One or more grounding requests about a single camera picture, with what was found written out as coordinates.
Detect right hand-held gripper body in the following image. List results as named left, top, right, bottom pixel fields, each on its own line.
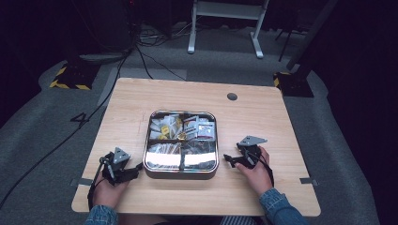
left=237, top=135, right=268, bottom=170

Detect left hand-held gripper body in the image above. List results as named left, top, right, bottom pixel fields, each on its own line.
left=99, top=146, right=131, bottom=186

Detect clear box lid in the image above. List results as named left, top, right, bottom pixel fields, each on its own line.
left=143, top=110, right=220, bottom=173

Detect pile of white grey packets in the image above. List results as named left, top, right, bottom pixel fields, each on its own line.
left=182, top=115, right=217, bottom=141

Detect brown compartment box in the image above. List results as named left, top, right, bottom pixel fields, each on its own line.
left=143, top=110, right=220, bottom=181

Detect person's right hand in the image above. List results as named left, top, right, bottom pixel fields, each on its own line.
left=235, top=145, right=274, bottom=197

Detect person's left hand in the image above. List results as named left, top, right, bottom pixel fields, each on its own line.
left=93, top=176, right=130, bottom=208

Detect pile of dark clear packets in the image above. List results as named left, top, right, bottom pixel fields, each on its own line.
left=182, top=141, right=218, bottom=170

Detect pile of white brown sticks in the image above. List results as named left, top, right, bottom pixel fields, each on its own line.
left=147, top=142, right=182, bottom=170

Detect pile of white yellow packets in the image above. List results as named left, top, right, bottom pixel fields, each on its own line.
left=149, top=113, right=184, bottom=141

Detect yellow black striped base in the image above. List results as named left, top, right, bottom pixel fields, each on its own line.
left=272, top=70, right=314, bottom=98
left=49, top=60, right=101, bottom=92

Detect black tripod legs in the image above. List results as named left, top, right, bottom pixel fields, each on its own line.
left=274, top=26, right=306, bottom=63

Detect black slanted pole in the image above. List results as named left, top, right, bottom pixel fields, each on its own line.
left=285, top=0, right=340, bottom=71

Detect right hand-held gripper black cable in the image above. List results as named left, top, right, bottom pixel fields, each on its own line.
left=248, top=149, right=275, bottom=188

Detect hand-held gripper black cable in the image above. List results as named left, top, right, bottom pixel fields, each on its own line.
left=87, top=157, right=111, bottom=211
left=248, top=149, right=275, bottom=188

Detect left hand-held gripper black cable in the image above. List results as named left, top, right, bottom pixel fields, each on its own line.
left=87, top=157, right=111, bottom=211

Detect long black floor cable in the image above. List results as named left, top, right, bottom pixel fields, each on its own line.
left=0, top=46, right=134, bottom=210

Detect thin black floor cable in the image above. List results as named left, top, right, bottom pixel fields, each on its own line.
left=134, top=43, right=188, bottom=82

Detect tangle of floor cables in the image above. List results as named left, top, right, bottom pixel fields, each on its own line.
left=137, top=21, right=203, bottom=48

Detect white metal desk frame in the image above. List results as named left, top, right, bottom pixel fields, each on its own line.
left=187, top=0, right=270, bottom=60

